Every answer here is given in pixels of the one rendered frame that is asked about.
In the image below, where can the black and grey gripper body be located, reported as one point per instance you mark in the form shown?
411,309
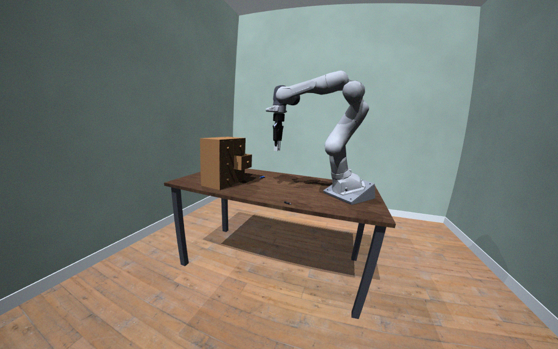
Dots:
278,118

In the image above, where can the brown wooden drawer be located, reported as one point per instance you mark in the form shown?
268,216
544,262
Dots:
238,175
226,179
242,161
226,147
226,164
239,146

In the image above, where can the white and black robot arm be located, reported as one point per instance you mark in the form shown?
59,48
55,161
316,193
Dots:
343,180

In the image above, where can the wooden chest of drawers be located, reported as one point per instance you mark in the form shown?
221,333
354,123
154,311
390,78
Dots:
210,161

